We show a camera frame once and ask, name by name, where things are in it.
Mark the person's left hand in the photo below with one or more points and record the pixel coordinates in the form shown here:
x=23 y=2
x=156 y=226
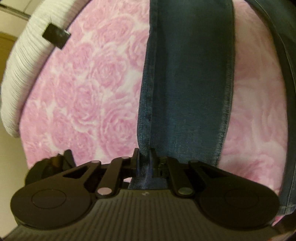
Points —
x=50 y=166

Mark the blue denim jeans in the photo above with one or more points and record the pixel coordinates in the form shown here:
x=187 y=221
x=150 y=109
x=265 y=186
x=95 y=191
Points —
x=218 y=86

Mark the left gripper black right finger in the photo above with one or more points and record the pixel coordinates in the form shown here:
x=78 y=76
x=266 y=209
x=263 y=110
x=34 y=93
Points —
x=184 y=180

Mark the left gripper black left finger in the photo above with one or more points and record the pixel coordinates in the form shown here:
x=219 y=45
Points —
x=105 y=180

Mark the pink rose pattern blanket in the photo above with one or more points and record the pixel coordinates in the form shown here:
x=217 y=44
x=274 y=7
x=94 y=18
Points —
x=86 y=97

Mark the white striped rolled quilt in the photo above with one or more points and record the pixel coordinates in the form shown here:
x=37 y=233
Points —
x=28 y=56

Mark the small black flat device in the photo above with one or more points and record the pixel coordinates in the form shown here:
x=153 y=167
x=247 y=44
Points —
x=56 y=36

